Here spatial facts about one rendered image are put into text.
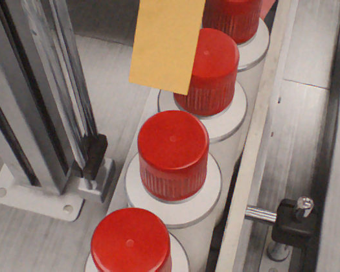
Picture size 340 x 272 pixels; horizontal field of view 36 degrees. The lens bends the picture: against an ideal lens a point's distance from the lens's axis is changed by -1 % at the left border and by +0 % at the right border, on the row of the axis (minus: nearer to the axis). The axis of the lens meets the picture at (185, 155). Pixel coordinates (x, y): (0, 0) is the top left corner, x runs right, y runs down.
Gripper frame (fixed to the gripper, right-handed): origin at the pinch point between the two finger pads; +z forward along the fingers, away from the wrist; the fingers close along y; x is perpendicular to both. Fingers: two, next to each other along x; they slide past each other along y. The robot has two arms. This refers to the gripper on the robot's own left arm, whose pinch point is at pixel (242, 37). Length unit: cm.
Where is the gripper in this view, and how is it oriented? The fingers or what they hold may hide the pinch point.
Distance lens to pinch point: 46.0
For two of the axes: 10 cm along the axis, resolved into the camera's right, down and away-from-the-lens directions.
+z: -1.3, 9.1, 3.9
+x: 1.6, -3.7, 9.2
